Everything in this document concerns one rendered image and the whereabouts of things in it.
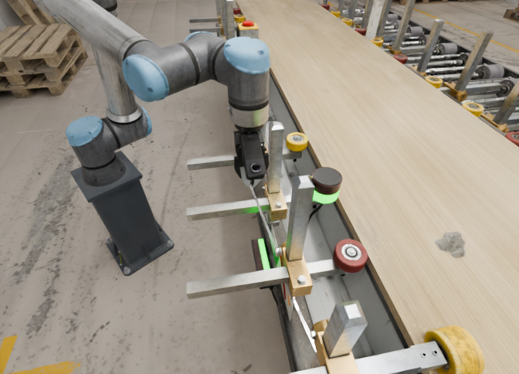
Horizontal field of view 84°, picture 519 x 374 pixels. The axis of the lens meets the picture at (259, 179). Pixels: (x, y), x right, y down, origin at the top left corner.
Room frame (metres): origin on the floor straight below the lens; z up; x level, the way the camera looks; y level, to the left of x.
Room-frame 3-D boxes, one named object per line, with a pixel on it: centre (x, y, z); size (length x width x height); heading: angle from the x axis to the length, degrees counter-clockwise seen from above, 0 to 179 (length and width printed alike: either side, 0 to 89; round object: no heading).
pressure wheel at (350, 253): (0.40, -0.23, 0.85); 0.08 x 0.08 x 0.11
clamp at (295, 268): (0.40, -0.10, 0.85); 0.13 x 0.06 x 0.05; 10
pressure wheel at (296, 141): (0.90, -0.14, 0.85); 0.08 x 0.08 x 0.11
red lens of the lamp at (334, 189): (0.43, -0.14, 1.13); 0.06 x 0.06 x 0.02
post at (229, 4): (1.90, 0.17, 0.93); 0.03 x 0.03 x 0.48; 10
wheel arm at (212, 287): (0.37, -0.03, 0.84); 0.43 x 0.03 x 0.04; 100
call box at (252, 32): (1.17, 0.04, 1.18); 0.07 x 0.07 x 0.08; 10
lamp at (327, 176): (0.43, -0.13, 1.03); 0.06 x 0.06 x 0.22; 10
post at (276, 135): (0.67, -0.05, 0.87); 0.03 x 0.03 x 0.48; 10
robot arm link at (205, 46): (0.67, 0.11, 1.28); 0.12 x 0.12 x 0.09; 46
